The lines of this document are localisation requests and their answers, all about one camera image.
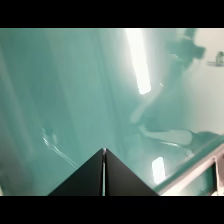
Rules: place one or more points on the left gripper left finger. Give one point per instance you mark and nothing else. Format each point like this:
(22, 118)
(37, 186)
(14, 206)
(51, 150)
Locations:
(86, 180)

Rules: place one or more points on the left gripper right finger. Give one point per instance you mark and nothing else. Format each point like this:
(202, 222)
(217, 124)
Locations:
(125, 181)

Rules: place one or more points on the silver frame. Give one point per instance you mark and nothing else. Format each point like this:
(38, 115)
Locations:
(200, 171)

